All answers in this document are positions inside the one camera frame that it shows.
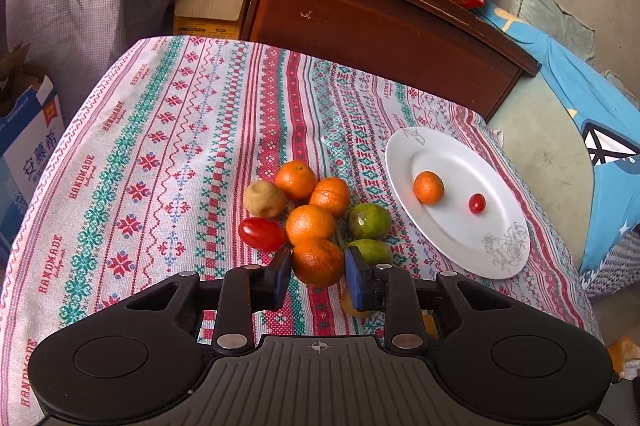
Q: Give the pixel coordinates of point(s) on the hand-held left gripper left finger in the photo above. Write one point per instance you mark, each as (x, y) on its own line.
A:
(280, 278)

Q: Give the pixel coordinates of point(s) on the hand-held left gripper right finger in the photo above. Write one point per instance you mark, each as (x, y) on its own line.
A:
(356, 278)

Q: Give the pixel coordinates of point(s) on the green lime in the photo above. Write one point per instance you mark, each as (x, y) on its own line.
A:
(374, 252)
(370, 221)

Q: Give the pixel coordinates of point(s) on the orange mandarin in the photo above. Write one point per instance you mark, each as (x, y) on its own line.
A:
(296, 179)
(330, 197)
(318, 262)
(428, 187)
(310, 224)

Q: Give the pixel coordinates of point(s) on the large red tomato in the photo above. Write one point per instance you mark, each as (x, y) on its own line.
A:
(261, 234)

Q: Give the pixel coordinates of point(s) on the white round plate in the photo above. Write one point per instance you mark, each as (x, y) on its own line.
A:
(450, 231)

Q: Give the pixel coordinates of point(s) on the small red cherry tomato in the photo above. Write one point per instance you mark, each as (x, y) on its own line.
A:
(477, 203)

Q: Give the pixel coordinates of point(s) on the patterned woven tablecloth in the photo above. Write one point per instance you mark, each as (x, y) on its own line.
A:
(165, 166)

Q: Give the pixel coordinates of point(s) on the pale green bed sheet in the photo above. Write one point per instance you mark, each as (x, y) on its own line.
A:
(540, 141)

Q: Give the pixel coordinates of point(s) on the dark wooden cabinet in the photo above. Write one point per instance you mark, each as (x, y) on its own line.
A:
(370, 21)

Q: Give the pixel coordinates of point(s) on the orange plastic item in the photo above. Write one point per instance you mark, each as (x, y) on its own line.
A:
(621, 353)

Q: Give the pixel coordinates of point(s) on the blue and white carton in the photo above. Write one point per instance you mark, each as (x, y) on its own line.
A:
(30, 141)

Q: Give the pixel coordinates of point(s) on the blue printed blanket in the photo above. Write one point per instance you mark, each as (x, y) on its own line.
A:
(590, 91)

